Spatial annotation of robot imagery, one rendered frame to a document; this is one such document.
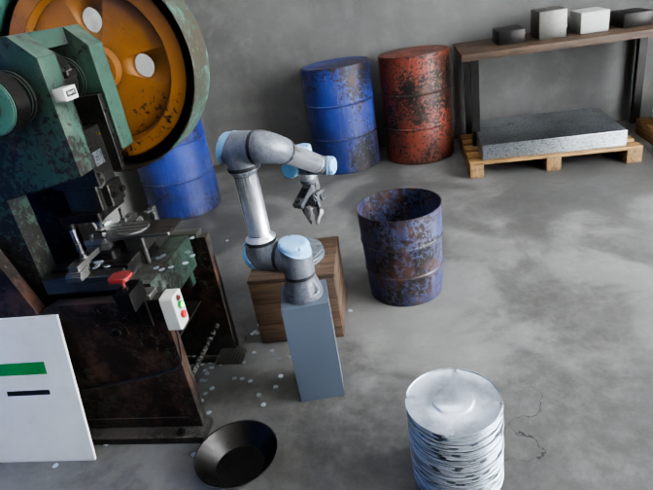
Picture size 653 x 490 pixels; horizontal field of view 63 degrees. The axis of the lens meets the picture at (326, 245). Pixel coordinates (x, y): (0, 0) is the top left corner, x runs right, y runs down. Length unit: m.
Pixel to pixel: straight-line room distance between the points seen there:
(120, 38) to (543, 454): 2.15
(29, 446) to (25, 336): 0.47
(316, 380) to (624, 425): 1.11
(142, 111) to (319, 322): 1.13
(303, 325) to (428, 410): 0.59
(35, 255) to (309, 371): 1.10
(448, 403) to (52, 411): 1.47
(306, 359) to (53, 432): 1.01
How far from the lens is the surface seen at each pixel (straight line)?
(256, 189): 1.91
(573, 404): 2.22
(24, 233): 2.16
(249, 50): 5.24
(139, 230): 2.10
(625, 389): 2.32
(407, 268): 2.59
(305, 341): 2.08
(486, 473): 1.80
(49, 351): 2.24
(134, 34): 2.33
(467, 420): 1.69
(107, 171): 2.14
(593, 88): 5.40
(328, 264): 2.44
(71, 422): 2.34
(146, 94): 2.36
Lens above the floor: 1.51
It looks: 26 degrees down
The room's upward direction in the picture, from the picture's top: 10 degrees counter-clockwise
